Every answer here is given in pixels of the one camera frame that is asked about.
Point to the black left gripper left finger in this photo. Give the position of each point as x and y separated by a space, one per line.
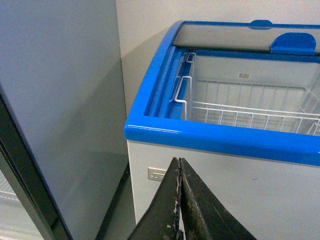
161 221

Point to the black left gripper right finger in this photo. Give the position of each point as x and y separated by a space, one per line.
204 216

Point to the grey upright display fridge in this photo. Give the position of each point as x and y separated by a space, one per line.
60 71

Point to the white chest freezer blue rim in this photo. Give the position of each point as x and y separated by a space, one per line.
268 180

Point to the glass sliding freezer lid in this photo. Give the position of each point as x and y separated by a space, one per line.
256 36

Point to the white wire freezer basket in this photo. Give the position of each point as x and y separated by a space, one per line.
281 96

